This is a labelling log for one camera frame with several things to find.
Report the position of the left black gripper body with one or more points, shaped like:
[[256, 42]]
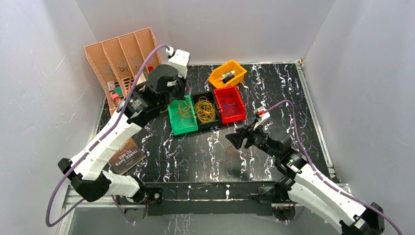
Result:
[[178, 91]]

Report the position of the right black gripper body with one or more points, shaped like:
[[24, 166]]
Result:
[[260, 139]]

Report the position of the red plastic bin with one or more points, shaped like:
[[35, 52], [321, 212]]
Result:
[[231, 104]]

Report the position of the green plastic bin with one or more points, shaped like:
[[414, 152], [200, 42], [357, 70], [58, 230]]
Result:
[[182, 116]]

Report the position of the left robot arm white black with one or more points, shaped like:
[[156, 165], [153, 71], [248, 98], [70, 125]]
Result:
[[86, 169]]

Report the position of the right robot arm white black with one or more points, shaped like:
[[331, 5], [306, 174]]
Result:
[[308, 187]]

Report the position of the black plastic bin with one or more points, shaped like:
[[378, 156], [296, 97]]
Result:
[[207, 111]]

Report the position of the pink bottle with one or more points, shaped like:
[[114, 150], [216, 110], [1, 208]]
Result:
[[116, 99]]

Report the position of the pink plastic file organizer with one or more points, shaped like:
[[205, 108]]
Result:
[[117, 61]]

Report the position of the black marker in yellow bin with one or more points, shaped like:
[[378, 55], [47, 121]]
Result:
[[227, 79]]

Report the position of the yellow plastic bin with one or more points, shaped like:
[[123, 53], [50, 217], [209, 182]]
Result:
[[215, 76]]

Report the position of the glue stick in yellow bin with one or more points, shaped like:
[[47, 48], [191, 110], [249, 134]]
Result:
[[232, 72]]

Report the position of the dark book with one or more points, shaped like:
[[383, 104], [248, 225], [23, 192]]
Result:
[[127, 157]]

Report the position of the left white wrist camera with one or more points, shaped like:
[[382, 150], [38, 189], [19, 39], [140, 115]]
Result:
[[179, 59]]

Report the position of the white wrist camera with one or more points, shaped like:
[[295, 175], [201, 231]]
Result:
[[179, 59], [261, 115]]

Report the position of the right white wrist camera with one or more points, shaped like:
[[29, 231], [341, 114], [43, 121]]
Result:
[[261, 115]]

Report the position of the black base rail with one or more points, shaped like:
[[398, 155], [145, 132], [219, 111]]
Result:
[[210, 198]]

